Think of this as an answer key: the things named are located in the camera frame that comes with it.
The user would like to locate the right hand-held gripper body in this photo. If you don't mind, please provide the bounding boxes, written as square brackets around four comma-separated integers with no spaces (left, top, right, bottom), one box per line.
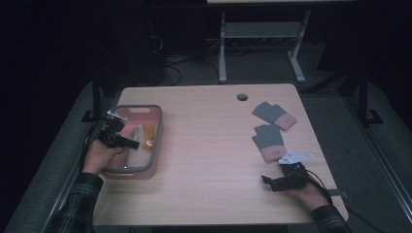
[269,150,315,192]

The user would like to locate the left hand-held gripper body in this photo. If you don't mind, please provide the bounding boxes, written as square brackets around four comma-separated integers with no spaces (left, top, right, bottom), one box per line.
[97,109,128,150]

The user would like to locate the pink basin with grey rim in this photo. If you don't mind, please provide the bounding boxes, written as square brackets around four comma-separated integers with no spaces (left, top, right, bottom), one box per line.
[96,104,163,181]

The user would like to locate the person's right hand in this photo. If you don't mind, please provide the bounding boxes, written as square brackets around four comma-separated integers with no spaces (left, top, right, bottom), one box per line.
[286,181,330,212]

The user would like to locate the person's left hand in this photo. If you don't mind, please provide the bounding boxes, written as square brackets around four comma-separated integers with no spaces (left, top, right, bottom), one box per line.
[82,138,129,177]

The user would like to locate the grey glove with pink cuff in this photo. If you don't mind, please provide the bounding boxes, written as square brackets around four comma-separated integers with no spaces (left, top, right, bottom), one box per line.
[251,123,288,163]
[251,101,297,132]

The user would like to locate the black metal stand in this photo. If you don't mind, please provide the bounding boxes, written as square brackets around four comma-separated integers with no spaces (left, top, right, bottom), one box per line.
[358,69,385,126]
[80,72,102,124]

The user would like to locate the grey tape strip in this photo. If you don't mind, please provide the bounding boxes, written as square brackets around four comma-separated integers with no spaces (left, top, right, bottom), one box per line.
[327,189,350,199]

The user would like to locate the white metal stand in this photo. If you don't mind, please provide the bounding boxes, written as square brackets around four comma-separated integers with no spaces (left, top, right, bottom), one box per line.
[218,9,312,84]

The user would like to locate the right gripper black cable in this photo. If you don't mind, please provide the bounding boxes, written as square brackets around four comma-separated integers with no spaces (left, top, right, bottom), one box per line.
[305,168,334,206]

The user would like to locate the black floor cables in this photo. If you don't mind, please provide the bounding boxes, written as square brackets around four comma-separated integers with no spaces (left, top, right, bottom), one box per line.
[161,54,195,86]

